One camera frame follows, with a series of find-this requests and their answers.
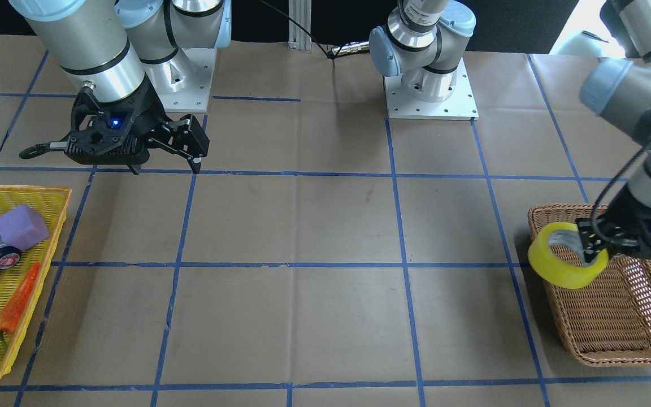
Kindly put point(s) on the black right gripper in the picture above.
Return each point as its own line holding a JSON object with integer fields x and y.
{"x": 146, "y": 116}

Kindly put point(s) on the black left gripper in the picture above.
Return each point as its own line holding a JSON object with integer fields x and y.
{"x": 629, "y": 217}

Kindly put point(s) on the yellow tape roll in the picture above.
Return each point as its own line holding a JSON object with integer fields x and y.
{"x": 556, "y": 255}

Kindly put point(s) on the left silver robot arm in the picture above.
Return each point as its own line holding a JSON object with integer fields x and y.
{"x": 423, "y": 42}

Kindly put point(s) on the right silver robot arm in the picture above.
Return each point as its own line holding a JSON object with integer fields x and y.
{"x": 123, "y": 56}

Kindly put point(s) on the brown wicker basket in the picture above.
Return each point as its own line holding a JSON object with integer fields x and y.
{"x": 607, "y": 323}

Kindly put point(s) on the purple foam cube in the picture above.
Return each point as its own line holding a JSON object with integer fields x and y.
{"x": 23, "y": 228}

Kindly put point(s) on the orange toy carrot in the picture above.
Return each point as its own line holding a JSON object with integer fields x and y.
{"x": 12, "y": 312}

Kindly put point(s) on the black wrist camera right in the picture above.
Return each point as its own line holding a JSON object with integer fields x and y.
{"x": 101, "y": 132}

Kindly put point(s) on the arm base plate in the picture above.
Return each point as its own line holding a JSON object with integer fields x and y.
{"x": 181, "y": 77}
{"x": 420, "y": 94}

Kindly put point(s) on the aluminium frame post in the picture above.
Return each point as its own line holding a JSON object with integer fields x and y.
{"x": 299, "y": 13}

